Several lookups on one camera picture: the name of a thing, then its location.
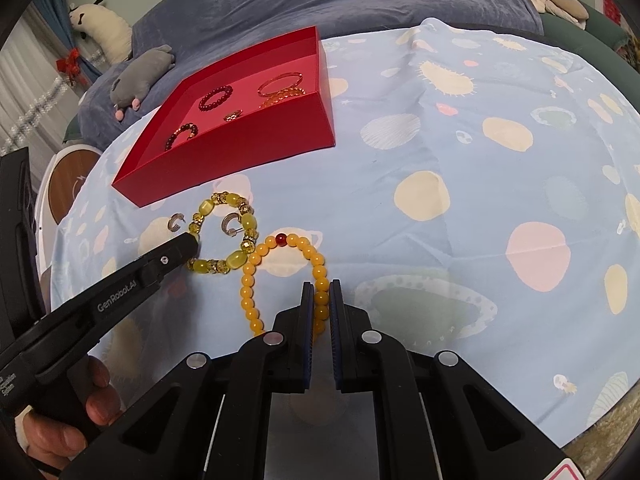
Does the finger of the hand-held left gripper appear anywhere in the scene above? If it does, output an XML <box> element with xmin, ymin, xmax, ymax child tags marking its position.
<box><xmin>135</xmin><ymin>232</ymin><xmax>201</xmax><ymax>289</ymax></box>

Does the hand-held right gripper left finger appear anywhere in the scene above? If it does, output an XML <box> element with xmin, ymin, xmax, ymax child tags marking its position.
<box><xmin>60</xmin><ymin>281</ymin><xmax>317</xmax><ymax>480</ymax></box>

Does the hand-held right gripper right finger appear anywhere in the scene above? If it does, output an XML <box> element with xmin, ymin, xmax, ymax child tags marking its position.
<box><xmin>327</xmin><ymin>278</ymin><xmax>586</xmax><ymax>480</ymax></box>

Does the green yellow stone bracelet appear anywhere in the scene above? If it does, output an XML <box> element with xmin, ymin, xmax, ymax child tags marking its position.
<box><xmin>186</xmin><ymin>191</ymin><xmax>260</xmax><ymax>276</ymax></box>

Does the yellow bracelet with red bead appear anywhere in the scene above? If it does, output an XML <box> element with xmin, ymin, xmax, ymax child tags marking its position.
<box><xmin>240</xmin><ymin>231</ymin><xmax>331</xmax><ymax>338</ymax></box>

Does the red cardboard box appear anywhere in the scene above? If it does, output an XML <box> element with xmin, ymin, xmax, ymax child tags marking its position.
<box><xmin>111</xmin><ymin>25</ymin><xmax>336</xmax><ymax>209</ymax></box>

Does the dark mixed bead bracelet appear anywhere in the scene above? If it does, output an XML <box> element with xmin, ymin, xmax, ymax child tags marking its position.
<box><xmin>164</xmin><ymin>122</ymin><xmax>198</xmax><ymax>152</ymax></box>

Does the dark red bead bracelet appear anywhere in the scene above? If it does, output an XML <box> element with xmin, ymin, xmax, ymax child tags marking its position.
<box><xmin>198</xmin><ymin>85</ymin><xmax>234</xmax><ymax>112</ymax></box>

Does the plain gold bangle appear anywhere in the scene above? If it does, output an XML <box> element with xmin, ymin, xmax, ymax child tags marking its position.
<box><xmin>257</xmin><ymin>72</ymin><xmax>303</xmax><ymax>98</ymax></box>

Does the person's left hand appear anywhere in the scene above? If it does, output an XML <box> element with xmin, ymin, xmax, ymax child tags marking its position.
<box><xmin>15</xmin><ymin>355</ymin><xmax>124</xmax><ymax>463</ymax></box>

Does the round wooden-top white stool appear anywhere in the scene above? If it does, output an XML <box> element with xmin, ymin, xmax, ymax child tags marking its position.
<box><xmin>30</xmin><ymin>142</ymin><xmax>103</xmax><ymax>281</ymax></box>

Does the grey mole plush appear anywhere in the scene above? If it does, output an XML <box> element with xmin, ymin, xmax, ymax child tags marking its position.
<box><xmin>109</xmin><ymin>44</ymin><xmax>177</xmax><ymax>122</ymax></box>

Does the red bow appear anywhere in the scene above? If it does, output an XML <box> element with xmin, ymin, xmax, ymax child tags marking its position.
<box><xmin>56</xmin><ymin>47</ymin><xmax>83</xmax><ymax>86</ymax></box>

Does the white sheer curtain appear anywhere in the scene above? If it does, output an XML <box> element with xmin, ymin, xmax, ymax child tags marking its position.
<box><xmin>0</xmin><ymin>0</ymin><xmax>76</xmax><ymax>153</ymax></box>

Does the white alpaca plush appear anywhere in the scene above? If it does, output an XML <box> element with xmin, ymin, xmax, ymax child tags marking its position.
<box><xmin>67</xmin><ymin>0</ymin><xmax>135</xmax><ymax>66</ymax></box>

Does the blue curtain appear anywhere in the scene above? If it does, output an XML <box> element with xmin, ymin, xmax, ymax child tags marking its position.
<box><xmin>37</xmin><ymin>0</ymin><xmax>101</xmax><ymax>86</ymax></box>

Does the cream round plush toy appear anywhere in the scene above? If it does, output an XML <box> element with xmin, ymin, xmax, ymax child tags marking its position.
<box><xmin>530</xmin><ymin>0</ymin><xmax>591</xmax><ymax>31</ymax></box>

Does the green sofa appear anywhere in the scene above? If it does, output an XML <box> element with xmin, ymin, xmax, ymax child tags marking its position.
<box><xmin>62</xmin><ymin>2</ymin><xmax>640</xmax><ymax>143</ymax></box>

